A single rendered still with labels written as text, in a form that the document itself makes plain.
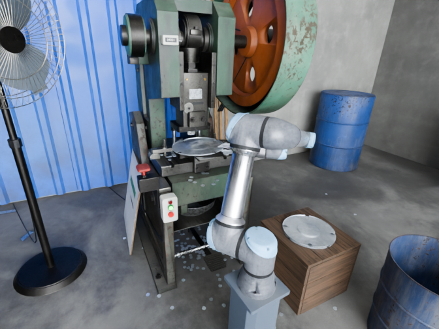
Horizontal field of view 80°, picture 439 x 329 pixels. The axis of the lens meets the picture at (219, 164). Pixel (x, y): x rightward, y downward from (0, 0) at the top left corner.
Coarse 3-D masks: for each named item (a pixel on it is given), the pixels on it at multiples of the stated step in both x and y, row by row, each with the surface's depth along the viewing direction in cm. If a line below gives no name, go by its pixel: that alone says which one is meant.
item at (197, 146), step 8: (176, 144) 149; (184, 144) 149; (192, 144) 147; (200, 144) 147; (208, 144) 147; (216, 144) 148; (176, 152) 138; (184, 152) 138; (192, 152) 138; (200, 152) 137; (208, 152) 137; (216, 152) 137
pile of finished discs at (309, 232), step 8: (296, 216) 161; (304, 216) 161; (312, 216) 160; (288, 224) 153; (296, 224) 153; (304, 224) 153; (312, 224) 154; (320, 224) 154; (328, 224) 153; (288, 232) 146; (296, 232) 146; (304, 232) 145; (312, 232) 146; (320, 232) 147; (328, 232) 147; (296, 240) 140; (304, 240) 140; (312, 240) 140; (320, 240) 141; (328, 240) 141; (312, 248) 136; (320, 248) 136
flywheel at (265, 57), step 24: (240, 0) 152; (264, 0) 133; (240, 24) 155; (264, 24) 136; (240, 48) 153; (264, 48) 139; (240, 72) 163; (264, 72) 142; (240, 96) 161; (264, 96) 140
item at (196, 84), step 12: (192, 72) 136; (204, 72) 138; (192, 84) 136; (204, 84) 139; (192, 96) 138; (204, 96) 141; (192, 108) 140; (204, 108) 144; (180, 120) 144; (192, 120) 139; (204, 120) 142
